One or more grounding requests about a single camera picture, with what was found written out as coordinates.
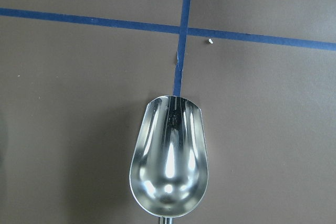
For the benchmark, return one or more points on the silver metal ice scoop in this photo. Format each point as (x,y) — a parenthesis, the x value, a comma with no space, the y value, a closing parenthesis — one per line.
(169,170)

